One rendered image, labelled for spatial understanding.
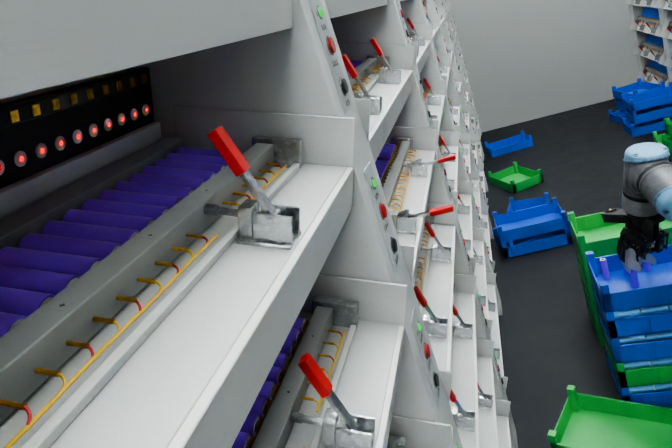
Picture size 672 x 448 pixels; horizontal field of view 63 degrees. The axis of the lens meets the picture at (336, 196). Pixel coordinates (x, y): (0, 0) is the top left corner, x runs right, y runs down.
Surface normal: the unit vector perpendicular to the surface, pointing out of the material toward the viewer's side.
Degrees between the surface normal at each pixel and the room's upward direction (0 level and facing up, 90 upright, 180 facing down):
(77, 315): 109
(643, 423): 0
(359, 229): 90
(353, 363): 19
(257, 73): 90
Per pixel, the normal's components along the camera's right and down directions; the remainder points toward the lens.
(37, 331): 0.02, -0.93
